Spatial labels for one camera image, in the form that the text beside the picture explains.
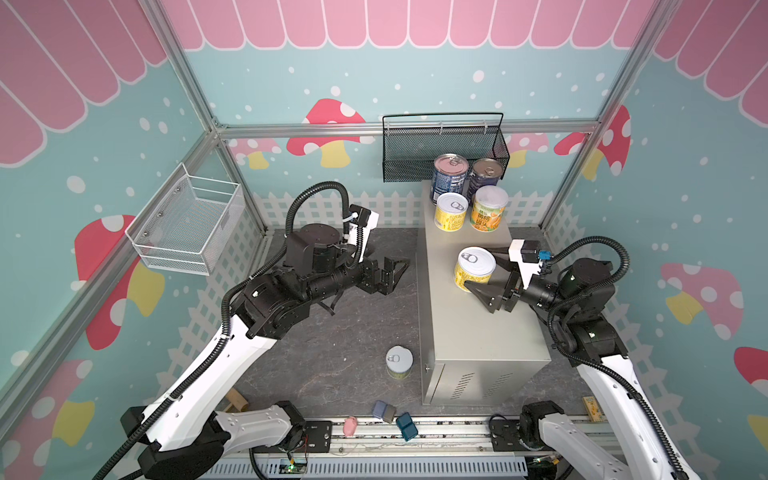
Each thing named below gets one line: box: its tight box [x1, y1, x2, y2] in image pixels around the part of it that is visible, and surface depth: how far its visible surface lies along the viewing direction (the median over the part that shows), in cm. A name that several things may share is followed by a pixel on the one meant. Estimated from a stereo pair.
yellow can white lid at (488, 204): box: [470, 185, 509, 233], surface depth 70 cm
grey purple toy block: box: [372, 400, 397, 423], surface depth 79 cm
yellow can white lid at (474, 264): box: [454, 246, 497, 293], surface depth 60 cm
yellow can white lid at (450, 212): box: [434, 192, 469, 232], surface depth 71 cm
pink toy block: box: [343, 416, 358, 437], surface depth 77 cm
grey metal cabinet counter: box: [417, 181, 551, 405], surface depth 63 cm
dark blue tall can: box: [469, 158, 504, 203], surface depth 73 cm
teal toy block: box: [396, 412, 419, 441], surface depth 77 cm
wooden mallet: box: [225, 388, 249, 413], surface depth 80 cm
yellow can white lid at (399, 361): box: [385, 345, 414, 380], surface depth 83 cm
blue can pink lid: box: [430, 153, 469, 206], surface depth 73 cm
